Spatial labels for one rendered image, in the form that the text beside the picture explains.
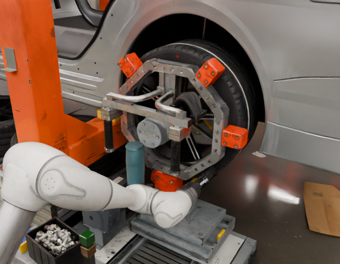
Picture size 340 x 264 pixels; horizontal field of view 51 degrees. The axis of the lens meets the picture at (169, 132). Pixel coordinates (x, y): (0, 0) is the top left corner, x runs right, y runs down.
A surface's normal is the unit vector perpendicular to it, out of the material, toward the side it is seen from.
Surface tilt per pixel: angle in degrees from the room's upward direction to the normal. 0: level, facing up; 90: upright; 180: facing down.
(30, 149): 9
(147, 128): 90
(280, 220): 0
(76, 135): 90
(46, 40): 90
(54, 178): 58
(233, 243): 0
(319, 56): 90
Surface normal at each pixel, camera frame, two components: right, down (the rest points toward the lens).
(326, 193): -0.01, -0.79
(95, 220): -0.53, 0.36
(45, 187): -0.28, -0.26
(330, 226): 0.04, -0.91
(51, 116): 0.85, 0.24
